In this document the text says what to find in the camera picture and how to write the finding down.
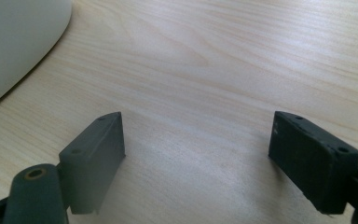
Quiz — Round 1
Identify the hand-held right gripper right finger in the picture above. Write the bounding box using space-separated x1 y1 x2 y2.
268 110 358 216

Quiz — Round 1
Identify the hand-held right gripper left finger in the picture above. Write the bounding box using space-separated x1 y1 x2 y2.
58 111 127 216

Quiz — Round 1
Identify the white and grey lidded trash bin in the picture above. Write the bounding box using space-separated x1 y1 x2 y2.
0 0 74 115

